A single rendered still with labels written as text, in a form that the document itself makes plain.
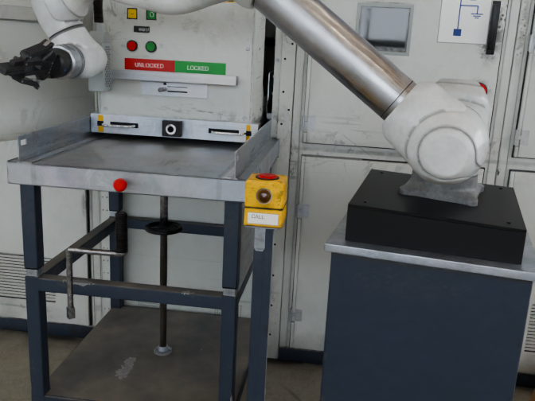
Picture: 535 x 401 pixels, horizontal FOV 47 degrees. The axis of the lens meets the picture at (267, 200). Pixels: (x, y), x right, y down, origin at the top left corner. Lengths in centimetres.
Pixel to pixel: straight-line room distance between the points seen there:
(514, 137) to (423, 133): 97
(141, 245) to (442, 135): 142
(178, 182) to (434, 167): 63
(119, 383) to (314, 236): 82
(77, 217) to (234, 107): 80
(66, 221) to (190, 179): 99
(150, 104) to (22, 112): 41
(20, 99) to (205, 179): 80
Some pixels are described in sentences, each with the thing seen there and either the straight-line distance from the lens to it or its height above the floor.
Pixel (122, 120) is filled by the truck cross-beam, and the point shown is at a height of 91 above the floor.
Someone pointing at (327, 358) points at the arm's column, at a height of 47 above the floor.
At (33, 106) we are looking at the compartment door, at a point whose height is 94.
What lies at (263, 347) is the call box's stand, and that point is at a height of 52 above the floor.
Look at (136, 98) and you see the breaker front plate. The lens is 199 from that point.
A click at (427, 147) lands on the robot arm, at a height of 99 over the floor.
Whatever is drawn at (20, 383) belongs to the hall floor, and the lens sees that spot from 234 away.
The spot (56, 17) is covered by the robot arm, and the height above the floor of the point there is 121.
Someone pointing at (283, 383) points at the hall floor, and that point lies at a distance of 227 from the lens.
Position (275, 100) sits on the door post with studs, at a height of 98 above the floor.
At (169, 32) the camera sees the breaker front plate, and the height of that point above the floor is 119.
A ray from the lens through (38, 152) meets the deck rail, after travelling 175.
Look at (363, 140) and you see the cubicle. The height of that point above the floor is 87.
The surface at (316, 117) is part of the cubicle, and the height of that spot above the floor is 93.
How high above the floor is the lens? 117
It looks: 15 degrees down
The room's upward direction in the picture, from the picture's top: 3 degrees clockwise
